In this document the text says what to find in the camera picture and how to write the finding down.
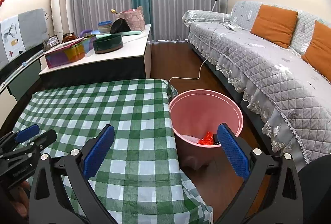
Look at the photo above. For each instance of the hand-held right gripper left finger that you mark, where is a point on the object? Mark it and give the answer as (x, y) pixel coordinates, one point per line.
(99, 151)

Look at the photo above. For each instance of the green round tin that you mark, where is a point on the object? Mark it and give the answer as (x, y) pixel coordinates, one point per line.
(107, 44)

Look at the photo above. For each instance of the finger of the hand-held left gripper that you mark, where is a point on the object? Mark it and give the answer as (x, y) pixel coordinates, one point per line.
(45, 138)
(27, 133)

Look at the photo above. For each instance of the white power strip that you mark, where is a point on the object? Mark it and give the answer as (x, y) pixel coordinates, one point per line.
(232, 27)

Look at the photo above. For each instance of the mint green rolled mat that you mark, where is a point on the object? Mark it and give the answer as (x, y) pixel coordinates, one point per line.
(132, 33)

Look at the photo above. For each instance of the dark television cabinet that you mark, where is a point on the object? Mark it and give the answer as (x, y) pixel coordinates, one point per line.
(23, 76)

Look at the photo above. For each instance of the white standing air conditioner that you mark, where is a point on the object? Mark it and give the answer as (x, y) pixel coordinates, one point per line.
(62, 4)

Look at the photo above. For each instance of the brown ornament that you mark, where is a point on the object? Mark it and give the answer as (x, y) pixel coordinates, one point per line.
(69, 37)

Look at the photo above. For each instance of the pink fabric basket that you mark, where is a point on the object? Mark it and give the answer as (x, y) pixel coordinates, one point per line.
(134, 18)

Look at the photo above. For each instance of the blue plate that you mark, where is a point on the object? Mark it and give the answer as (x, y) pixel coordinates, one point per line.
(95, 32)

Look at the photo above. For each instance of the orange cushion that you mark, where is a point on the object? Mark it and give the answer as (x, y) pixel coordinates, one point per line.
(274, 26)
(319, 48)

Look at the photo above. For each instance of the grey white television cover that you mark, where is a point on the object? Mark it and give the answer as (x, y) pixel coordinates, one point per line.
(23, 32)

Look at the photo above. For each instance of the white top coffee table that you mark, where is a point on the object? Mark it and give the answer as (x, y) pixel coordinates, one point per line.
(121, 50)

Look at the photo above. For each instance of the black cloth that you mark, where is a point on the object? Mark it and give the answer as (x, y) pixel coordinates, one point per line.
(120, 26)

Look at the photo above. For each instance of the small photo frame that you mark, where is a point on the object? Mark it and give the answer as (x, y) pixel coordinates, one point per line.
(54, 40)

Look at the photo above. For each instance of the sofa with grey quilted cover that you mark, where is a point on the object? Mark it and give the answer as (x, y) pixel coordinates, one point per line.
(258, 58)

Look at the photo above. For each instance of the stack of coloured bowls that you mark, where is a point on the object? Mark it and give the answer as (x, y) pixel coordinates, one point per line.
(104, 26)

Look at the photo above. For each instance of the person's left hand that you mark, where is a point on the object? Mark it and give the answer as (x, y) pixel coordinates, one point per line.
(22, 198)

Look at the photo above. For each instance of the large red plastic bag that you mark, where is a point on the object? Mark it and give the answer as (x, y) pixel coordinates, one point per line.
(206, 139)

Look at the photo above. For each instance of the white rod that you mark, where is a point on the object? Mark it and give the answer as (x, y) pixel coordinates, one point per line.
(24, 64)

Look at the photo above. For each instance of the colourful storage box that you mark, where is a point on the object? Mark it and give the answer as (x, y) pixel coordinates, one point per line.
(62, 57)

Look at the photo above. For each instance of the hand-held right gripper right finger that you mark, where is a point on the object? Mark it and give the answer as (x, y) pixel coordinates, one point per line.
(232, 151)

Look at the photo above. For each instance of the green checked tablecloth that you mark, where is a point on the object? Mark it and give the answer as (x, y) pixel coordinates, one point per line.
(116, 110)

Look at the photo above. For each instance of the pink plastic bin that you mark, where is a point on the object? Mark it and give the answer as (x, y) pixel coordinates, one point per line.
(206, 110)

